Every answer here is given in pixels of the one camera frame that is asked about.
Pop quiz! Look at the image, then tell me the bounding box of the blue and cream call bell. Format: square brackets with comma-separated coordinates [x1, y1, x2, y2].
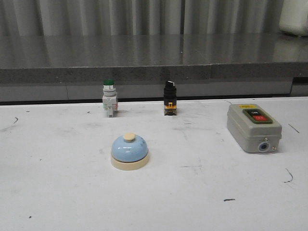
[111, 132, 150, 171]

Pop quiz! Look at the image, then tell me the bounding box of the grey stone counter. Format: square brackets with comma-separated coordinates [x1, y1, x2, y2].
[0, 33, 308, 103]

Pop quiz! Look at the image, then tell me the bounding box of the white container in background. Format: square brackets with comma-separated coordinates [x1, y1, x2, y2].
[279, 0, 308, 37]

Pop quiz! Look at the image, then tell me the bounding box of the black selector switch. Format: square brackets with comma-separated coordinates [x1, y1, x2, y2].
[164, 81, 177, 116]

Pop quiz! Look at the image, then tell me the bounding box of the green pushbutton switch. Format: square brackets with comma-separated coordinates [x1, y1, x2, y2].
[102, 79, 118, 117]

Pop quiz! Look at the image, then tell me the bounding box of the grey on-off switch box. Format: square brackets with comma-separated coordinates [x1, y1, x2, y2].
[227, 104, 282, 153]

